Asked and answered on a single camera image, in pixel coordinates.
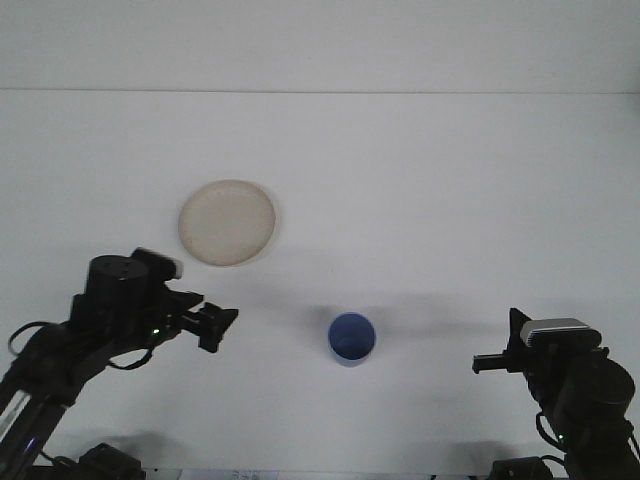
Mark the pale round plate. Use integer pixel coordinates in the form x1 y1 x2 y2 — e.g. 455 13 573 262
177 178 278 268

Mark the pale blue cup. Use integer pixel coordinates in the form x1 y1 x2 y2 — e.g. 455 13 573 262
327 312 377 368

